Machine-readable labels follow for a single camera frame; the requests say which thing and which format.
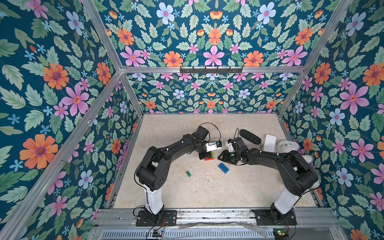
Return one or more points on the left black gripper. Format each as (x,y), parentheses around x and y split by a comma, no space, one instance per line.
(207,154)

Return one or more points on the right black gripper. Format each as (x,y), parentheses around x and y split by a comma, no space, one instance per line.
(226,156)

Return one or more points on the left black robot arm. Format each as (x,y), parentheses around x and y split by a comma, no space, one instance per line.
(153,170)

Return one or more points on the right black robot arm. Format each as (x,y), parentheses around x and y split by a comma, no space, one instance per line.
(296,172)

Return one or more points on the blue lego brick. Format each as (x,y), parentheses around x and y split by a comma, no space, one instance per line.
(223,168)

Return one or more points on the black oval remote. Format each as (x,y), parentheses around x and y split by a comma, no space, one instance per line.
(250,137)

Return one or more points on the white rectangular box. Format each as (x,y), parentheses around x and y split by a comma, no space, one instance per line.
(269,143)

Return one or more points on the white teddy bear pink shirt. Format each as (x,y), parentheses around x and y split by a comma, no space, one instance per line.
(286,146)

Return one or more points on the green circuit board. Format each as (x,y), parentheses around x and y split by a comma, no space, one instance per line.
(281,234)

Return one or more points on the small left circuit board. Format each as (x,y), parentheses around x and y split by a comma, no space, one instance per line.
(157,233)

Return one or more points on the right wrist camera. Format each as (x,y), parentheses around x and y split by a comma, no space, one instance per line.
(230,147)

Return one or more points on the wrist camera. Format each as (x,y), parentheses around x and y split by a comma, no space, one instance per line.
(213,146)
(230,147)

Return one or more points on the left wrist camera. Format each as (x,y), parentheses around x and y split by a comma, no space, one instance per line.
(213,146)

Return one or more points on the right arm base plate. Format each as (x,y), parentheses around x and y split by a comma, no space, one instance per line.
(274,218)

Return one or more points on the black hook rail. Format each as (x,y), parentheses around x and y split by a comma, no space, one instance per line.
(211,70)

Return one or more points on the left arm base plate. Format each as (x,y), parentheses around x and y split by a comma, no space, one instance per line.
(163,218)

